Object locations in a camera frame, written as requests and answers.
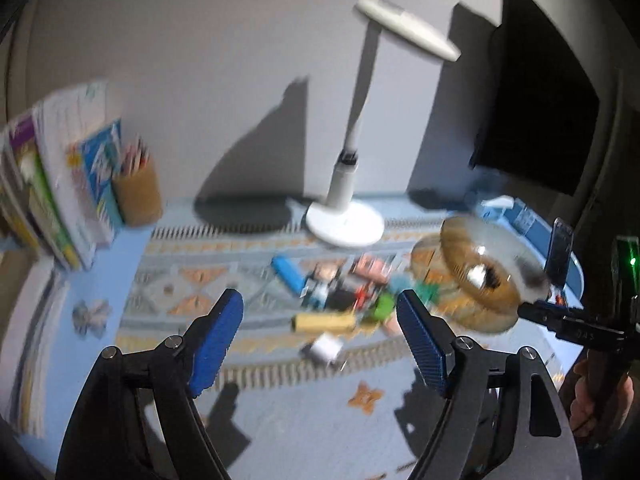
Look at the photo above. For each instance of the blue utility knife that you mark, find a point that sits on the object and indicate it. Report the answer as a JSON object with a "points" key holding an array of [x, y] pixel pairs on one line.
{"points": [[289, 274]]}

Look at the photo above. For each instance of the white charger cube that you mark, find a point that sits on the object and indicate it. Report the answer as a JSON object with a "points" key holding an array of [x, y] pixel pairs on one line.
{"points": [[325, 350]]}

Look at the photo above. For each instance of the pens in holder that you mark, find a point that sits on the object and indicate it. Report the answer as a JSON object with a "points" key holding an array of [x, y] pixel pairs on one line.
{"points": [[133, 158]]}

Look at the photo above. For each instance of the white desk lamp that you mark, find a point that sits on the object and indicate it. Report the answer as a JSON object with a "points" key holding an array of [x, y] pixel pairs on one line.
{"points": [[400, 60]]}

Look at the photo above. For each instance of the cork pen holder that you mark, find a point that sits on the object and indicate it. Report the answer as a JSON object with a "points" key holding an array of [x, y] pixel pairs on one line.
{"points": [[138, 196]]}

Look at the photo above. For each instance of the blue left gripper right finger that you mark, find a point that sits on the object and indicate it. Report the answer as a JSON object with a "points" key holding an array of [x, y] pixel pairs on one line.
{"points": [[429, 339]]}

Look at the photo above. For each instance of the teal gummy toy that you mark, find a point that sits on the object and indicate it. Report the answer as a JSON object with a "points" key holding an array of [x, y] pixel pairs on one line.
{"points": [[428, 293]]}

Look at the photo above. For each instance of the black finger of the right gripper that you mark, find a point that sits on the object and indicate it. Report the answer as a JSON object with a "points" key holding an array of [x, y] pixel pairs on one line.
{"points": [[542, 313]]}

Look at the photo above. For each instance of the row of books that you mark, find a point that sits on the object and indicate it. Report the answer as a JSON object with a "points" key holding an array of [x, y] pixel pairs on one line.
{"points": [[67, 148]]}

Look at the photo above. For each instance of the black-haired small figure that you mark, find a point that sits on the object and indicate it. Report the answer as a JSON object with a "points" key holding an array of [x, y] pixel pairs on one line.
{"points": [[342, 299]]}

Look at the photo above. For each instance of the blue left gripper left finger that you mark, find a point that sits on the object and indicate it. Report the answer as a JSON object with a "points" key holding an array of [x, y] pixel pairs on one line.
{"points": [[209, 338]]}

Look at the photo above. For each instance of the amber ribbed glass plate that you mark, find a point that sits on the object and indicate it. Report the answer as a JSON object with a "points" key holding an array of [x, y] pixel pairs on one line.
{"points": [[485, 273]]}

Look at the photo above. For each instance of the big-head doll figure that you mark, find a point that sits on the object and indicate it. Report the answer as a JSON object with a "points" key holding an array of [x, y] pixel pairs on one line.
{"points": [[322, 280]]}

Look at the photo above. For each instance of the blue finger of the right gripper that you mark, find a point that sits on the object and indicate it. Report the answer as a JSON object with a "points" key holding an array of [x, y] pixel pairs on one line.
{"points": [[554, 303]]}

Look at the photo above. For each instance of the yellow rectangular lighter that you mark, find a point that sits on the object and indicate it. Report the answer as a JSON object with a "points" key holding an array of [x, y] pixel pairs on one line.
{"points": [[320, 322]]}

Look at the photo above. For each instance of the black monitor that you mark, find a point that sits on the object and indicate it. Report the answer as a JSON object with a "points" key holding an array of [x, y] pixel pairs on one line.
{"points": [[543, 109]]}

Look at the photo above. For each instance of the patterned woven table mat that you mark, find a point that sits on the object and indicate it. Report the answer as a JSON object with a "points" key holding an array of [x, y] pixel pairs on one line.
{"points": [[185, 269]]}

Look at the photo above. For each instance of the pink tape measure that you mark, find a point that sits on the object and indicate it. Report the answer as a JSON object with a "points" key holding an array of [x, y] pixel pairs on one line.
{"points": [[391, 327]]}

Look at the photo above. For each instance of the green toy frog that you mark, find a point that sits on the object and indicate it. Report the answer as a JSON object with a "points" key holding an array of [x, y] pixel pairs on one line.
{"points": [[382, 309]]}

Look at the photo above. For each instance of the pill blister pack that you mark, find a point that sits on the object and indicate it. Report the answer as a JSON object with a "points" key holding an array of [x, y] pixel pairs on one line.
{"points": [[524, 221]]}

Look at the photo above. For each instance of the tissue pack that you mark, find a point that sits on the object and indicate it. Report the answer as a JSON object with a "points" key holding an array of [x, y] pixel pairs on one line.
{"points": [[494, 208]]}

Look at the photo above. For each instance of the black phone on mount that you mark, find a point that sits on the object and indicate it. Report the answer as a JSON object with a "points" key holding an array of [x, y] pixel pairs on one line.
{"points": [[560, 249]]}

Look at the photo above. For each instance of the person's right hand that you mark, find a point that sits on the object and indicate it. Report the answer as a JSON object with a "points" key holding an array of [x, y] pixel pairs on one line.
{"points": [[597, 408]]}

